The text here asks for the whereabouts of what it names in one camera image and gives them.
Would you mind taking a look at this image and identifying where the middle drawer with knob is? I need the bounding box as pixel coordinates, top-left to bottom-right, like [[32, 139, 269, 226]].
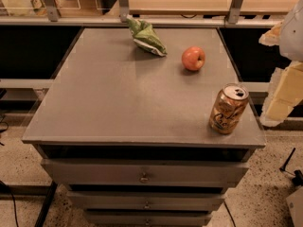
[[67, 191, 223, 212]]

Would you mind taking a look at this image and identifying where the orange soda can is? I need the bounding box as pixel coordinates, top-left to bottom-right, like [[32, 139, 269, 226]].
[[209, 83, 249, 134]]

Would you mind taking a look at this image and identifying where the black cable on floor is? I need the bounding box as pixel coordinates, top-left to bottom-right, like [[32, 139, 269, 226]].
[[0, 180, 20, 227]]

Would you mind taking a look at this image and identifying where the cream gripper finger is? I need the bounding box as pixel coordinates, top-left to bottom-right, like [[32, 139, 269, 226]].
[[258, 22, 283, 46], [259, 61, 303, 127]]

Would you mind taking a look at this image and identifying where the top drawer with knob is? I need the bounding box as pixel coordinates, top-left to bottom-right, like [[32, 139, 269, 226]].
[[41, 159, 248, 187]]

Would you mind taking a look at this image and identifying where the black antenna device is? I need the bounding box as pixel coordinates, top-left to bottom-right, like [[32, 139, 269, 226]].
[[278, 147, 303, 187]]

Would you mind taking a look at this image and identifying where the green jalapeno chip bag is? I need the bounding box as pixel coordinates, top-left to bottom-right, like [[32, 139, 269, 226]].
[[127, 17, 167, 57]]

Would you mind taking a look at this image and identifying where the grey drawer cabinet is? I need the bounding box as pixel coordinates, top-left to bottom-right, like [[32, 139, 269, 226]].
[[23, 28, 265, 216]]

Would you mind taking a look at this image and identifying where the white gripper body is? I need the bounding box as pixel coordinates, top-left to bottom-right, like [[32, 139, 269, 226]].
[[279, 0, 303, 61]]

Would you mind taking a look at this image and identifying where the drawer with knob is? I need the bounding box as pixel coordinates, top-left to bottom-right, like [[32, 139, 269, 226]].
[[41, 159, 248, 187], [67, 191, 223, 212], [83, 211, 211, 227]]

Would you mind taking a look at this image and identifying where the red apple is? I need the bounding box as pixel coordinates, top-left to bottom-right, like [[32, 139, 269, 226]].
[[182, 46, 205, 71]]

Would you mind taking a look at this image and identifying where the bottom drawer with knob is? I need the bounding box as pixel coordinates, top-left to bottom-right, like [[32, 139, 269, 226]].
[[83, 211, 211, 227]]

